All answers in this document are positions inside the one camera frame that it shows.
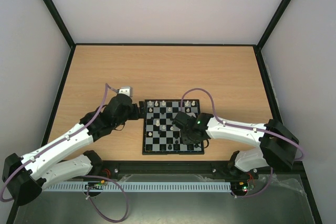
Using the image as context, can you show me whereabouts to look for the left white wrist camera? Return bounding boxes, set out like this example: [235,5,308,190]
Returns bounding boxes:
[118,86,133,97]

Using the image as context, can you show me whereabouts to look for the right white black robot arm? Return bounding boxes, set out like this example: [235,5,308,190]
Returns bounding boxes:
[173,112,299,178]

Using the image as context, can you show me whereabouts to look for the black frame posts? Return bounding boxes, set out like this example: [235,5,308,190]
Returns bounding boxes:
[26,0,323,224]

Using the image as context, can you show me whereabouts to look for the light blue cable duct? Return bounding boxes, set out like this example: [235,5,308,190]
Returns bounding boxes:
[46,182,231,193]

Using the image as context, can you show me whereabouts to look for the purple cable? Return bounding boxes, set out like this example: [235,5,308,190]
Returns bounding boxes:
[1,83,131,222]
[180,88,307,199]

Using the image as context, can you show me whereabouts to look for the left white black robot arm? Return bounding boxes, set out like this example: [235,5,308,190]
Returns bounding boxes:
[2,94,140,206]

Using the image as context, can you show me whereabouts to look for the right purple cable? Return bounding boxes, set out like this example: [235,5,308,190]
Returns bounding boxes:
[180,88,307,199]

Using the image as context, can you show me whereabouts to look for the black and silver chessboard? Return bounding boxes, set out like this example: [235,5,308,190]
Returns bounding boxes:
[142,99,204,155]

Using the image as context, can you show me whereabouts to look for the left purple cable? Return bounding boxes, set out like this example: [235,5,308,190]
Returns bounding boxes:
[1,83,131,222]

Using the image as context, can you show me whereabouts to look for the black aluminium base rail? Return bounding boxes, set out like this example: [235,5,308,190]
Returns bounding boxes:
[65,159,271,183]

